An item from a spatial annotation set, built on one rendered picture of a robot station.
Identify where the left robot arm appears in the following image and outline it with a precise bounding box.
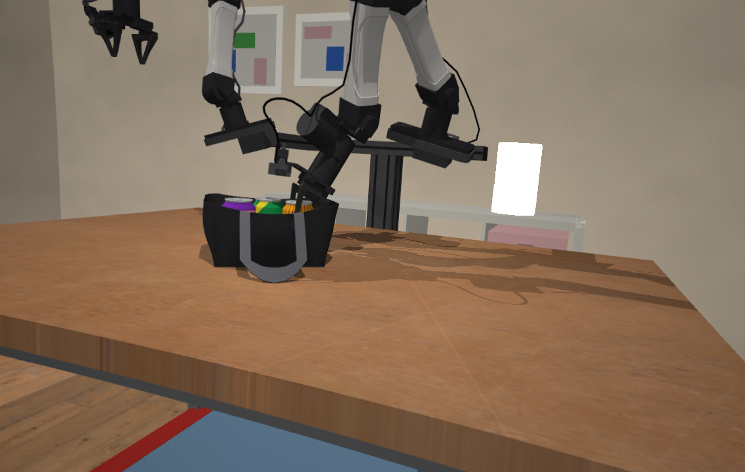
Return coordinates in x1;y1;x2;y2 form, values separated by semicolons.
296;0;474;165

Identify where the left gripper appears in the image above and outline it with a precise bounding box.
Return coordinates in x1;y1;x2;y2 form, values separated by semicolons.
276;148;343;213

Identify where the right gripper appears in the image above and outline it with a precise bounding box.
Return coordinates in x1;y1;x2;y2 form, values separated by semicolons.
84;0;158;64

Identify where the purple drink can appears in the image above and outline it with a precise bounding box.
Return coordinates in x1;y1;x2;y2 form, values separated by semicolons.
222;198;256;213

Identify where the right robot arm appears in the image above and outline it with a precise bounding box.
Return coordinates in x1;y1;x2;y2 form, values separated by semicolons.
202;0;268;139

